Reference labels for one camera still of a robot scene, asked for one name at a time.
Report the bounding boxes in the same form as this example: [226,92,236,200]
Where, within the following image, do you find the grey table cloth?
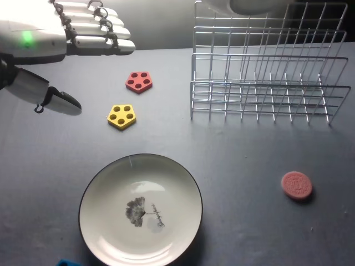
[0,47,355,266]

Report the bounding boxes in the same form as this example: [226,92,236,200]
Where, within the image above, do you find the yellow pentagon block with holes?
[106,104,138,131]

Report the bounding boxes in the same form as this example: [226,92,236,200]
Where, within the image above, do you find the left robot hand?
[0,0,136,116]

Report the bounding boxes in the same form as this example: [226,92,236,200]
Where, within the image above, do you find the silver wire dish rack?
[190,1,352,127]

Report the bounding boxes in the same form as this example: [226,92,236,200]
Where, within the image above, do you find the white bowl with black rim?
[78,153,204,266]

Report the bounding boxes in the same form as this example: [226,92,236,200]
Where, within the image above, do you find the red pentagon block with holes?
[125,71,154,95]

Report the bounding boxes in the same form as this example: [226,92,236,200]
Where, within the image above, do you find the white plate two ginkgo leaves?
[201,0,290,16]

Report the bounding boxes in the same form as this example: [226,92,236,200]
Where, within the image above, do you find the pink round sandwich cookie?
[281,171,314,202]

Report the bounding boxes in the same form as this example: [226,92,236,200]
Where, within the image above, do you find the blue block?
[56,259,84,266]

